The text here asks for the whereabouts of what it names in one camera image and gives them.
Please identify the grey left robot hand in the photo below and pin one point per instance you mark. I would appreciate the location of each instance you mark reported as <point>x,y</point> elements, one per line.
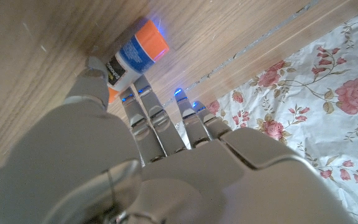
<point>104,161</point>

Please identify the grey tape strip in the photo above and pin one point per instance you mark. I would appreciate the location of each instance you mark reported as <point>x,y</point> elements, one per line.
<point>244,50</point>

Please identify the floral print backdrop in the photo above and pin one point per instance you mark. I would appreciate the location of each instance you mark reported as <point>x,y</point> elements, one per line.
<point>322,109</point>

